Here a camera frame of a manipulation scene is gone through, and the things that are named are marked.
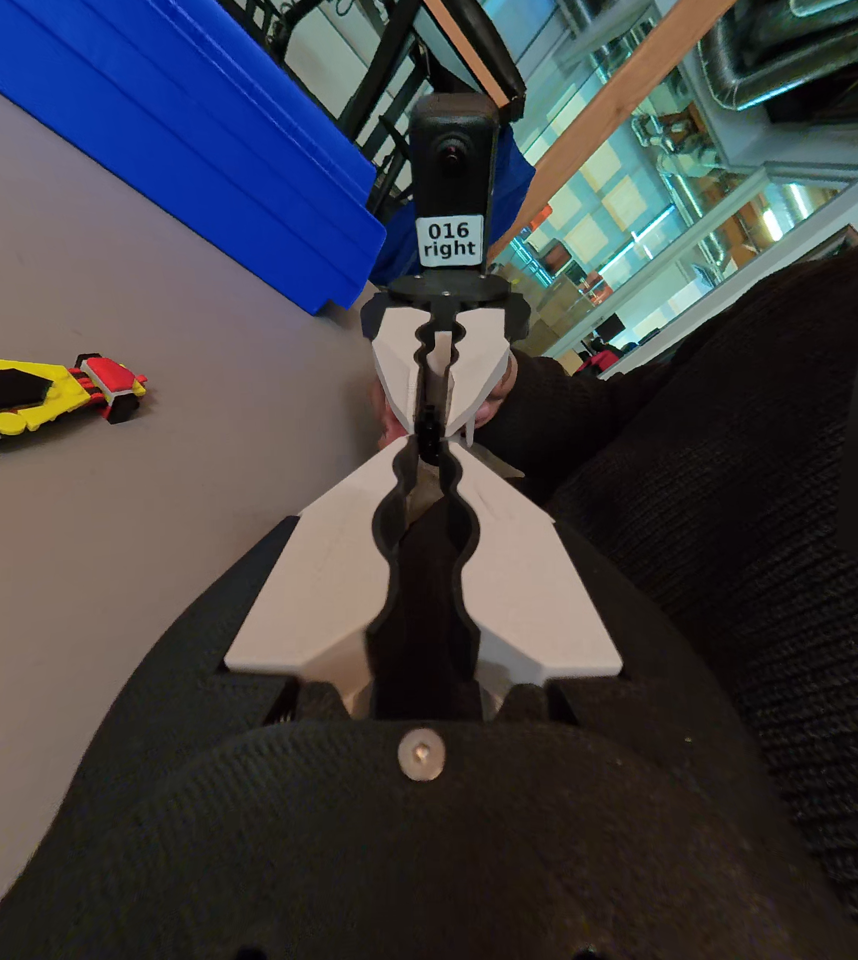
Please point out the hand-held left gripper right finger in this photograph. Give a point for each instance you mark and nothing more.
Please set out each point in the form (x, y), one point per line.
(541, 592)

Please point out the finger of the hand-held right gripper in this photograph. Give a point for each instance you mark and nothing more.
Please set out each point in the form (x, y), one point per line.
(477, 367)
(395, 367)

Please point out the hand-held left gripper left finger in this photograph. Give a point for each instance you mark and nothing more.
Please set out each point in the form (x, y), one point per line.
(309, 592)

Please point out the black lego part red stud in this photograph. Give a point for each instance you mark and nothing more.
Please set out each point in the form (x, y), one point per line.
(429, 431)

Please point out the person's right forearm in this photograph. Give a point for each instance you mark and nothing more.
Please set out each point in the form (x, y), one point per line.
(586, 427)

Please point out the yellow red lego car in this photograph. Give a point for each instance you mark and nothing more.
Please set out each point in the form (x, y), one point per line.
(31, 397)

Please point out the person's right hand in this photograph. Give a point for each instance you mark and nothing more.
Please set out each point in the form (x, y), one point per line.
(496, 397)

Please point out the wooden beam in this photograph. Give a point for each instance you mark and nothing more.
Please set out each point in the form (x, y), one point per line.
(609, 112)

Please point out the person's black sweater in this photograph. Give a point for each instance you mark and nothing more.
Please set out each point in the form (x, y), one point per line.
(774, 600)

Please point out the silver ventilation ducts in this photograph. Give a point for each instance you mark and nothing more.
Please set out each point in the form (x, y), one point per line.
(811, 60)

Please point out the black frame table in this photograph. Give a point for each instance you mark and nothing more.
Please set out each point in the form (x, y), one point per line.
(466, 45)

